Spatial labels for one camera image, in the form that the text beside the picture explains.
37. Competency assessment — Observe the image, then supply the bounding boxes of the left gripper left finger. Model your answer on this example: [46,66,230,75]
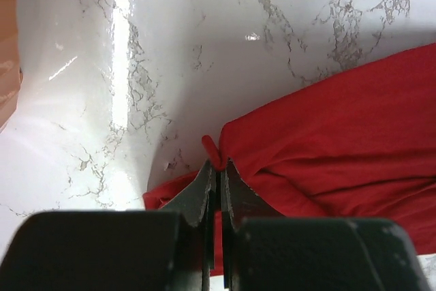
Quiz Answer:
[1,162,216,290]

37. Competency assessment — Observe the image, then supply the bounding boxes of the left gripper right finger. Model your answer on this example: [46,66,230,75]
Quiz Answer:
[220,161,429,290]

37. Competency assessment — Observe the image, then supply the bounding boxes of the dark red t shirt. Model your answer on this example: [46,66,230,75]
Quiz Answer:
[142,42,436,277]

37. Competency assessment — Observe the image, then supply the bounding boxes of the orange plastic basket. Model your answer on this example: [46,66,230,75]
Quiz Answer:
[0,0,22,129]

